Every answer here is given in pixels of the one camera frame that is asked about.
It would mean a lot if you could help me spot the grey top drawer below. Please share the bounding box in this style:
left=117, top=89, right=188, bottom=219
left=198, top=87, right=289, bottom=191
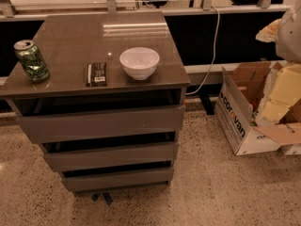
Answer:
left=18, top=105, right=185, bottom=144

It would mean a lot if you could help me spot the white cable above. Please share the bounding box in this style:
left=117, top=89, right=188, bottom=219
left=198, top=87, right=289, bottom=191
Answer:
left=185, top=6, right=221, bottom=97

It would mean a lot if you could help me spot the green soda can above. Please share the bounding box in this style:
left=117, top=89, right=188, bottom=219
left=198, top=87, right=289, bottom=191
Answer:
left=14, top=40, right=50, bottom=83

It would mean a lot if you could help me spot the grey drawer cabinet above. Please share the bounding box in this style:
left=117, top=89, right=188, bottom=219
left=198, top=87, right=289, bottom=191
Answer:
left=1, top=12, right=189, bottom=180

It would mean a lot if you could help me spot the white bowl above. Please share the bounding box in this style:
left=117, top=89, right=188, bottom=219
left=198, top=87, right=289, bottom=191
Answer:
left=119, top=47, right=160, bottom=80

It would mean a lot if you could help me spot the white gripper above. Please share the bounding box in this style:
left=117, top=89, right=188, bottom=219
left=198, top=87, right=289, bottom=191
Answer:
left=255, top=19, right=301, bottom=127

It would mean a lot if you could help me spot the metal railing frame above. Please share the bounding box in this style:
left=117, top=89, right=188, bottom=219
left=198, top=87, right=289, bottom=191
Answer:
left=0, top=0, right=296, bottom=18

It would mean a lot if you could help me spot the grey middle drawer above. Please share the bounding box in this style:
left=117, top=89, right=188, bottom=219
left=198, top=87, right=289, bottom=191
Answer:
left=44, top=142, right=178, bottom=172

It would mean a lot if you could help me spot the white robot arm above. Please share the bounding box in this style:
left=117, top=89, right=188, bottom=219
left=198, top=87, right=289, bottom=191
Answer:
left=255, top=0, right=301, bottom=127

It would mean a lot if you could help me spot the grey bottom drawer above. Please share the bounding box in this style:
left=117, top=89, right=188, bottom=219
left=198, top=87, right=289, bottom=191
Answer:
left=62, top=168, right=174, bottom=191

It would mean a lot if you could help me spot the white corovan cardboard box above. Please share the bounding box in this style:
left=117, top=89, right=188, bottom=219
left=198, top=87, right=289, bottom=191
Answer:
left=215, top=62, right=301, bottom=155

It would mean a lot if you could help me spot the grey drawer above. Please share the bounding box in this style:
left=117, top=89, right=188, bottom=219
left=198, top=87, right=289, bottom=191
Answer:
left=18, top=105, right=185, bottom=144
left=44, top=142, right=178, bottom=172
left=62, top=168, right=174, bottom=191

